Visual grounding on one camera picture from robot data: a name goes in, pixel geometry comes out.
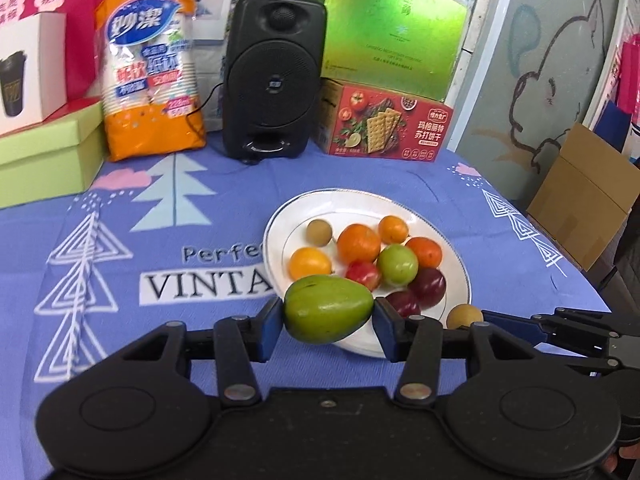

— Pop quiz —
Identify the round green fruit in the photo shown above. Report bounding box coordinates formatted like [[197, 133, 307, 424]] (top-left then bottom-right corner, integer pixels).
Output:
[[378, 244, 419, 287]]

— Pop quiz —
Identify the green mango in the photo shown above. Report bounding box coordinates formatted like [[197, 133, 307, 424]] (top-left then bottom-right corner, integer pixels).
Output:
[[283, 275, 374, 344]]

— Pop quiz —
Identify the red plum fruit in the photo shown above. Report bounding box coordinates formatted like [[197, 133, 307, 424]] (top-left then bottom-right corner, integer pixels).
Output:
[[344, 260, 382, 292]]

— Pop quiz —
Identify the large orange tangerine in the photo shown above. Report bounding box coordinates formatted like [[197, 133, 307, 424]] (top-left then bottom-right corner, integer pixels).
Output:
[[336, 223, 382, 266]]

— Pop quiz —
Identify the person's right hand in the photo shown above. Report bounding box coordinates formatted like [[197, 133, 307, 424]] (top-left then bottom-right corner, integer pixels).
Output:
[[603, 443, 640, 472]]

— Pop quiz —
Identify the dark purple plum left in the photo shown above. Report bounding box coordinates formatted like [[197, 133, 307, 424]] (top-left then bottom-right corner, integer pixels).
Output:
[[385, 289, 421, 318]]

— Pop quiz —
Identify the dark purple plum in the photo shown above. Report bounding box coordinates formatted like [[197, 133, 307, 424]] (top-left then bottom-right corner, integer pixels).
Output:
[[385, 289, 421, 318], [408, 268, 447, 309]]

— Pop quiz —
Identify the dark purple plum right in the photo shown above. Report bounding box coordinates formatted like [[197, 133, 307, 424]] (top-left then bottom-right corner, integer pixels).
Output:
[[408, 268, 447, 309]]

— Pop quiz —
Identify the small orange tangerine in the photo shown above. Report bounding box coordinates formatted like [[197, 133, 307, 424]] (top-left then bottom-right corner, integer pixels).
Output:
[[405, 236, 442, 269]]

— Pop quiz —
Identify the yellow cherry tomato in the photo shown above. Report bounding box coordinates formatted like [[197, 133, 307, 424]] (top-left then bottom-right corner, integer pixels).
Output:
[[288, 247, 333, 281]]

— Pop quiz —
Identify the orange kumquat fruit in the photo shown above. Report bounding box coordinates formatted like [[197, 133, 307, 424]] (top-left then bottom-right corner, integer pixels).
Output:
[[378, 216, 409, 245]]

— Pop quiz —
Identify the blue printed tablecloth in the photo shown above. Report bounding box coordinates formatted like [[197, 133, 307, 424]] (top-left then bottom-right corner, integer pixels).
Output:
[[1, 146, 604, 479]]

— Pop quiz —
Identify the white ceramic plate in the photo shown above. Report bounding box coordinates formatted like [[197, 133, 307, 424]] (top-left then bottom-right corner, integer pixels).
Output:
[[261, 187, 473, 359]]

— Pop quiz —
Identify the folded cardboard box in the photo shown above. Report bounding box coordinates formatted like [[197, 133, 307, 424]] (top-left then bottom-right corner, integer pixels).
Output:
[[527, 124, 639, 271]]

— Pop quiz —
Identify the brown longan fruit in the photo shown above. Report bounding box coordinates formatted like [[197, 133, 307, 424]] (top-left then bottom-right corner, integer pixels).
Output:
[[305, 219, 333, 247]]

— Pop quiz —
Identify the red cracker box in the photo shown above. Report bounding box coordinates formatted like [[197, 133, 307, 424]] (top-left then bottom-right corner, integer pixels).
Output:
[[314, 79, 452, 162]]

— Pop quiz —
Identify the light green shoe box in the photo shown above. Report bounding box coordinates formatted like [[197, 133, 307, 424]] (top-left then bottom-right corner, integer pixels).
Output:
[[0, 98, 107, 208]]

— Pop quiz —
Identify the black speaker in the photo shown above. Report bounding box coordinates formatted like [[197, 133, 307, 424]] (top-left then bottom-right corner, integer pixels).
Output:
[[222, 0, 328, 162]]

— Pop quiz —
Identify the green gift box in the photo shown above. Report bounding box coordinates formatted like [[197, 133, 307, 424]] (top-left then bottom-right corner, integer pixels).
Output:
[[318, 0, 466, 101]]

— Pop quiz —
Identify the blue poster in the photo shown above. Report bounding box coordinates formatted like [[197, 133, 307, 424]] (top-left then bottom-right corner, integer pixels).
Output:
[[191, 0, 241, 44]]

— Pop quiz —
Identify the orange paper cup package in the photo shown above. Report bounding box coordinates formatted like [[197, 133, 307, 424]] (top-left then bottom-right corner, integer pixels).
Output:
[[96, 0, 205, 162]]

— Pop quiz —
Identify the white cup box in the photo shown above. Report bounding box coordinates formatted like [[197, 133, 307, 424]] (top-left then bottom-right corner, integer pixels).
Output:
[[0, 12, 67, 134]]

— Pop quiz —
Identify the pink tote bag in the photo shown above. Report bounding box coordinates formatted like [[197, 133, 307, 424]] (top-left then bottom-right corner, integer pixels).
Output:
[[0, 0, 112, 102]]

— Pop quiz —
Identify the black speaker cable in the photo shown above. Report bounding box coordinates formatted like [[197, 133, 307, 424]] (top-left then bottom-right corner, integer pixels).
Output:
[[185, 81, 262, 166]]

